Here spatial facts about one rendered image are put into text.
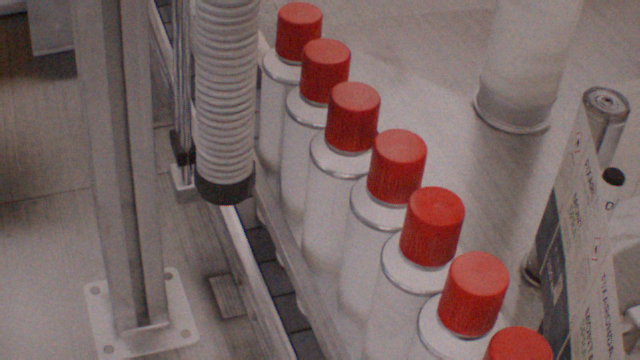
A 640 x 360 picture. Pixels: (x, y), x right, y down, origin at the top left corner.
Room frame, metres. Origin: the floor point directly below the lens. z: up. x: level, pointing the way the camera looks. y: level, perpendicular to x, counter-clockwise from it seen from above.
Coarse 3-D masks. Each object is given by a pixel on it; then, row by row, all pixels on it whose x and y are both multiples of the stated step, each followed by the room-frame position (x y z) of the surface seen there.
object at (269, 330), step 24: (168, 48) 0.77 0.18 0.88; (168, 72) 0.73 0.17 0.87; (192, 120) 0.64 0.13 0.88; (216, 216) 0.54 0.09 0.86; (240, 240) 0.49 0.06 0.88; (240, 264) 0.47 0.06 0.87; (240, 288) 0.47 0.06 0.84; (264, 288) 0.44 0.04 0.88; (264, 312) 0.42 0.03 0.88; (264, 336) 0.41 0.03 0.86
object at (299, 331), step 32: (160, 0) 0.87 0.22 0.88; (192, 64) 0.74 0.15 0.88; (192, 96) 0.68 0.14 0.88; (256, 96) 0.69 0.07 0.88; (256, 128) 0.64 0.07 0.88; (256, 224) 0.51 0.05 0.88; (256, 256) 0.47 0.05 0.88; (288, 288) 0.44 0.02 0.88; (288, 320) 0.41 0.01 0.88; (320, 352) 0.38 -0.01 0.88
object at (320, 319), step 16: (192, 16) 0.70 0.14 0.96; (192, 32) 0.67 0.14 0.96; (192, 48) 0.66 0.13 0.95; (256, 160) 0.50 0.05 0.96; (256, 176) 0.48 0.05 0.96; (256, 192) 0.46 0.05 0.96; (272, 192) 0.46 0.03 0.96; (272, 208) 0.45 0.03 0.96; (272, 224) 0.43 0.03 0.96; (272, 240) 0.43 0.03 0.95; (288, 240) 0.42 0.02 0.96; (288, 256) 0.40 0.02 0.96; (288, 272) 0.39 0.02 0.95; (304, 272) 0.39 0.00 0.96; (304, 288) 0.37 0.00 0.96; (304, 304) 0.36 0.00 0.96; (320, 304) 0.36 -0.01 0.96; (320, 320) 0.35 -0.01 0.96; (320, 336) 0.34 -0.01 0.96; (336, 336) 0.33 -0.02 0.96; (336, 352) 0.32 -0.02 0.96
